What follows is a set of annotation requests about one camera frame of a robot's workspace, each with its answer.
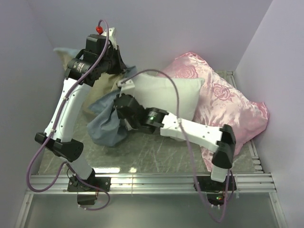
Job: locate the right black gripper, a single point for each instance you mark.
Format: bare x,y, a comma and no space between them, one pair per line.
119,115

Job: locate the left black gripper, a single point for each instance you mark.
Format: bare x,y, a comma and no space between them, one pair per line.
120,66

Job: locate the green beige patchwork pillowcase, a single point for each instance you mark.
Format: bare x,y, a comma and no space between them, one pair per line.
103,124

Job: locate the white pillow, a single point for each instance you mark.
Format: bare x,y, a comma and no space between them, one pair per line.
159,92

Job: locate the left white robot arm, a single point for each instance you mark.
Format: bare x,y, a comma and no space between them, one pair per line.
100,55

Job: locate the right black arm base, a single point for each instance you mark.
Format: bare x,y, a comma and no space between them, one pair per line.
217,192

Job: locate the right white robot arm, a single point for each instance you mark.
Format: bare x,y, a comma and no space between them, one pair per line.
220,141

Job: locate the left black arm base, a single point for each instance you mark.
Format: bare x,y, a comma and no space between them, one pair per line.
88,191

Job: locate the pink rose satin pillow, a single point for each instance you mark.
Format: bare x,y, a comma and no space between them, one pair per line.
219,102

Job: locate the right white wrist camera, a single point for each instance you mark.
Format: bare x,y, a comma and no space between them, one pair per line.
126,88

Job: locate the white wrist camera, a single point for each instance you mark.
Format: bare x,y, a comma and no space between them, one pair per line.
126,88
111,32

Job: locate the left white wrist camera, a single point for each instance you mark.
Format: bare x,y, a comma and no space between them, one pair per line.
111,32

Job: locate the aluminium front rail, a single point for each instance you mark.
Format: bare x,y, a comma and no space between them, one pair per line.
157,183

